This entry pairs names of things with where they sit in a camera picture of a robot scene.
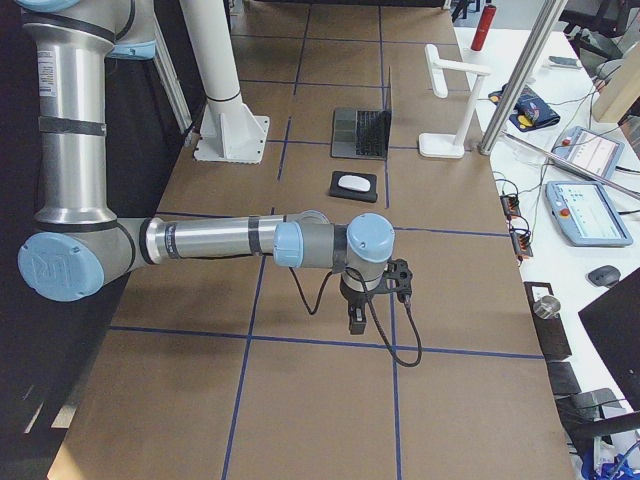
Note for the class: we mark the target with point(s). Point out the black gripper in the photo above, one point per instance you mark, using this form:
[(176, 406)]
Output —
[(352, 297)]

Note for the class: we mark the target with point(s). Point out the black mouse pad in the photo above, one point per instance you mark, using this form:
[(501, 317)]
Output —
[(335, 191)]

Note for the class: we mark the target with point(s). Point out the white computer mouse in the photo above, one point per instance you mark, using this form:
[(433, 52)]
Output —
[(354, 183)]

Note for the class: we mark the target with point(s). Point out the grey laptop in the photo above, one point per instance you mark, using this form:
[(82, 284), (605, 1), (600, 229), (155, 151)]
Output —
[(362, 134)]

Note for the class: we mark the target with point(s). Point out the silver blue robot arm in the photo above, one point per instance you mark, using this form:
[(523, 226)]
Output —
[(142, 148)]

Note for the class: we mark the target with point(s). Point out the black desk mouse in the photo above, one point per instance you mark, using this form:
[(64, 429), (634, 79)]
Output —
[(605, 276)]

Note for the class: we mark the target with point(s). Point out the near teach pendant tablet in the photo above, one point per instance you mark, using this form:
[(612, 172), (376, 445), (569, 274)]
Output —
[(586, 215)]

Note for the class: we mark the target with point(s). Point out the teach pendant tablet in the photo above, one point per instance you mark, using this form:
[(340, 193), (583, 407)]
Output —
[(589, 150), (586, 215)]

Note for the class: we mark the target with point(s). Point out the dark blue space pouch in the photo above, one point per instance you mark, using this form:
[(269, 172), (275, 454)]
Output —
[(531, 112)]

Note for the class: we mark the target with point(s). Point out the far teach pendant tablet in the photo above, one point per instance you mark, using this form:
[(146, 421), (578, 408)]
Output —
[(589, 150)]

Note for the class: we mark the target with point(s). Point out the red bottle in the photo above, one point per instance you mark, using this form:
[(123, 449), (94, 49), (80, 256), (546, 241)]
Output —
[(483, 27)]

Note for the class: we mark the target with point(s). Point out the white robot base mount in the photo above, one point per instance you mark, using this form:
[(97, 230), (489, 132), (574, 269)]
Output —
[(229, 131)]

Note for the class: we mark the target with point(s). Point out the aluminium frame post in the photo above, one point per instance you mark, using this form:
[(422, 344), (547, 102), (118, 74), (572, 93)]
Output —
[(540, 32)]

